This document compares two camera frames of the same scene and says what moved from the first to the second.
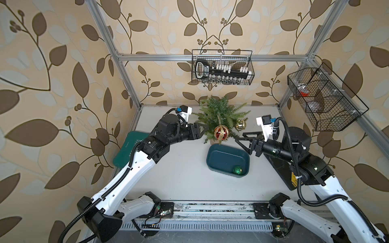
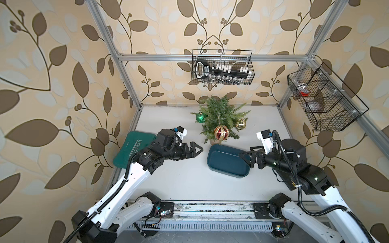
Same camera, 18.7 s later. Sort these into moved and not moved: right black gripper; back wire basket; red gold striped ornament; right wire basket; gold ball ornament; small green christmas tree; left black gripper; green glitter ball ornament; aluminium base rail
Moved: green glitter ball ornament; left black gripper; right black gripper
Not moved: gold ball ornament; aluminium base rail; small green christmas tree; back wire basket; right wire basket; red gold striped ornament
